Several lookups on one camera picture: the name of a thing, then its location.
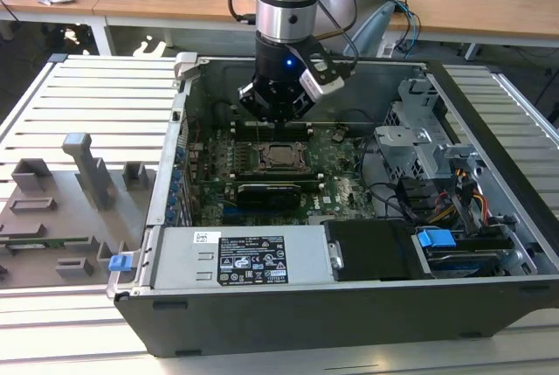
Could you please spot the blue case latch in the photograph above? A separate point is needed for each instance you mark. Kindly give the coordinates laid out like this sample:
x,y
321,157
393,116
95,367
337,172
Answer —
x,y
120,263

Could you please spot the black plastic air shroud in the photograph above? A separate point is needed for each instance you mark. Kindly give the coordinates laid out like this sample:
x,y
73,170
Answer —
x,y
371,248

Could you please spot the grey parts rack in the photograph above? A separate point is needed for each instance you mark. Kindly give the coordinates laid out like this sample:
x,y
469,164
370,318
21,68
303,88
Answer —
x,y
52,226

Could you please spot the green RAM stick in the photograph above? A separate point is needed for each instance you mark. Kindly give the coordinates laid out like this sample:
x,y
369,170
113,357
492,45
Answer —
x,y
43,242

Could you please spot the silver power supply unit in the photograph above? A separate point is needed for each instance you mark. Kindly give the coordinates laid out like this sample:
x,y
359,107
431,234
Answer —
x,y
183,257

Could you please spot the silver metal drive cage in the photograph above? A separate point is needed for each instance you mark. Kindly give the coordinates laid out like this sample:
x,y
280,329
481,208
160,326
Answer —
x,y
397,147

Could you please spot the CPU socket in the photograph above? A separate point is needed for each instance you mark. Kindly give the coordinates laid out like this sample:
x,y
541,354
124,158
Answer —
x,y
284,169

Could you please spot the silver square CPU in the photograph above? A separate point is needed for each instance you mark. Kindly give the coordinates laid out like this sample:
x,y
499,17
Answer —
x,y
284,155

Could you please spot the black RAM slot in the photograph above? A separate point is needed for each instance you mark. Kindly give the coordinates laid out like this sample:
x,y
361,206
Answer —
x,y
299,129
299,133
279,175
312,183
299,125
279,178

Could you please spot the green motherboard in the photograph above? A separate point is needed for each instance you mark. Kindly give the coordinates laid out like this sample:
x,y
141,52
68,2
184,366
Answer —
x,y
345,187

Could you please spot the thin metal locking lever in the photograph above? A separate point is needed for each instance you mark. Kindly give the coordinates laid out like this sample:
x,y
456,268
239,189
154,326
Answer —
x,y
258,134

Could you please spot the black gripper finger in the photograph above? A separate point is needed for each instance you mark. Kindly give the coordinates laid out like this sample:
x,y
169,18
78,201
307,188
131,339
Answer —
x,y
251,97
303,106

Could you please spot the blue disk carrier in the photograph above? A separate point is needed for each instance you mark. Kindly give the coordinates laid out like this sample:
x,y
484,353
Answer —
x,y
434,241

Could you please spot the black hard disk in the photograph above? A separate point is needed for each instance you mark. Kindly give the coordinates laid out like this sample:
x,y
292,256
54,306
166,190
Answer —
x,y
463,263

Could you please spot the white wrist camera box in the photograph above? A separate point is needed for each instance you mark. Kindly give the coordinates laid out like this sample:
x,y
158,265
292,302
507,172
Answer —
x,y
321,84

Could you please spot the round coin battery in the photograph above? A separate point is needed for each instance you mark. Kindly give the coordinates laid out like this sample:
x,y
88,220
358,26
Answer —
x,y
339,134

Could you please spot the low-profile graphics card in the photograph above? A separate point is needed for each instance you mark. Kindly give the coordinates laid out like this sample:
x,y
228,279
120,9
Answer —
x,y
268,196

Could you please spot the black open PC case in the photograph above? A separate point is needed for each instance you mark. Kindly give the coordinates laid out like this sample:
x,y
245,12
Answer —
x,y
305,327

